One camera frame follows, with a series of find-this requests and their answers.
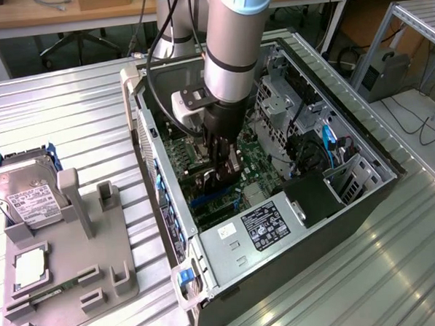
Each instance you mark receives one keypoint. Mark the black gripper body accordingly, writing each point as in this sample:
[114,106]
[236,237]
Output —
[224,119]

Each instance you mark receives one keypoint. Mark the black graphics card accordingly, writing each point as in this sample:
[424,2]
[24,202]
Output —
[208,187]

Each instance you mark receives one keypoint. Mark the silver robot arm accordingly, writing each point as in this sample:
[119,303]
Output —
[229,42]

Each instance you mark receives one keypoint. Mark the black installed RAM stick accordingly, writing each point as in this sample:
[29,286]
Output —
[197,168]

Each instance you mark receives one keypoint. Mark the green motherboard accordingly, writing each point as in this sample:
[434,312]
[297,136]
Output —
[257,161]

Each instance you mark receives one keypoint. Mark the blue expansion slot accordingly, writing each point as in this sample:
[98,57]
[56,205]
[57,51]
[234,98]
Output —
[205,202]

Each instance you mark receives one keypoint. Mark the silver chipset heatsink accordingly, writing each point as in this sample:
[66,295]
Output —
[255,196]

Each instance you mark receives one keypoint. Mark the black expansion slot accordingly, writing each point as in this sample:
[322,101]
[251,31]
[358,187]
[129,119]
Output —
[214,216]

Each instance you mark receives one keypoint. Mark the silver drive cage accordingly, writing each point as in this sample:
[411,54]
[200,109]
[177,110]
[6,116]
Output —
[276,108]

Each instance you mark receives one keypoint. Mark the black plastic shroud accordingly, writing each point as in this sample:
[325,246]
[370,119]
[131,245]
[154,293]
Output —
[310,198]

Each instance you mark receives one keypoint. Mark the silver power supply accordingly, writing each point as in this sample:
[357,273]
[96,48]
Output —
[229,257]

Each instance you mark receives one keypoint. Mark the blue release latch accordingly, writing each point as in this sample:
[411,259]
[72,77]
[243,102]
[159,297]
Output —
[185,276]

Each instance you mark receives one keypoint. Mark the open black PC case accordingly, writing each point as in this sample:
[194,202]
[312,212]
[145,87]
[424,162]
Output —
[318,267]

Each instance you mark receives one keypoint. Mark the hard disk with blue carrier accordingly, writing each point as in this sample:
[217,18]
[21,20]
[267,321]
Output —
[25,191]

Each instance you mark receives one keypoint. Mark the grey parts rack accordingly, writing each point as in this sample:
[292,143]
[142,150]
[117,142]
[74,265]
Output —
[62,273]

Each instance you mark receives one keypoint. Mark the green RAM stick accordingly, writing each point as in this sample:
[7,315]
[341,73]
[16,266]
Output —
[52,291]

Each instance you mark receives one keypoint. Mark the silver CPU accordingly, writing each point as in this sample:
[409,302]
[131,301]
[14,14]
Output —
[31,269]

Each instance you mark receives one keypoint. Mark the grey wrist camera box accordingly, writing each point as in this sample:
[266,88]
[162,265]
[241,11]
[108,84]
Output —
[183,110]

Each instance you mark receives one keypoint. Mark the silver disk bay bracket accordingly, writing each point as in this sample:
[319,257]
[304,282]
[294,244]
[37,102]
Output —
[350,185]

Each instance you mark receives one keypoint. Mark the aluminium frame table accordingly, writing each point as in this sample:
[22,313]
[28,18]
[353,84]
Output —
[414,17]

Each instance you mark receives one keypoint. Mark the wooden desk white frame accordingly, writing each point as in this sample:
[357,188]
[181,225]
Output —
[31,14]

